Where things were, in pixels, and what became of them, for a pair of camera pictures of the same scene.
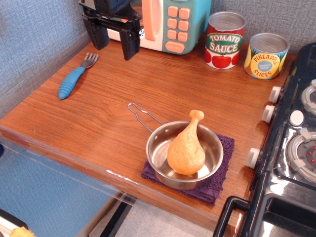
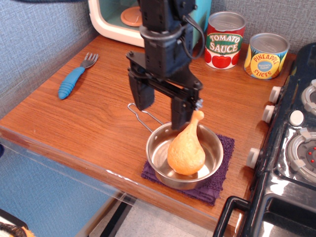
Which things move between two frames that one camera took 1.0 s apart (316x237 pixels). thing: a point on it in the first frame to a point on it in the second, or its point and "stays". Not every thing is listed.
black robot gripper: x=115 y=14 to x=166 y=64
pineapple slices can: x=266 y=55 stays
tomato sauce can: x=224 y=35 stays
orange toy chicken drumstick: x=186 y=153 stays
